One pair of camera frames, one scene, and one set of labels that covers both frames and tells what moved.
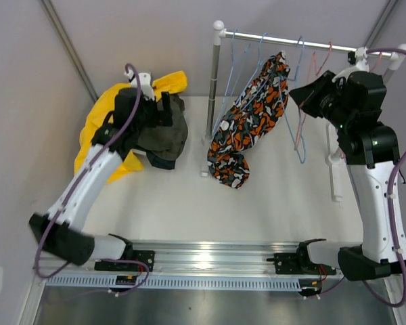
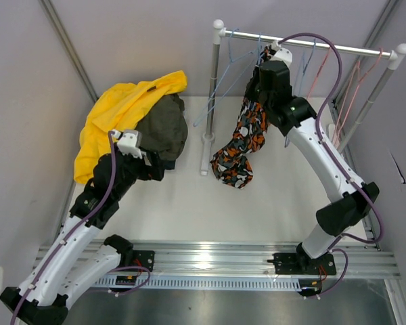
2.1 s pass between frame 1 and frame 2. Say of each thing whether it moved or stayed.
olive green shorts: stayed
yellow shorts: stayed
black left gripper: moved
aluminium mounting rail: stayed
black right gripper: moved
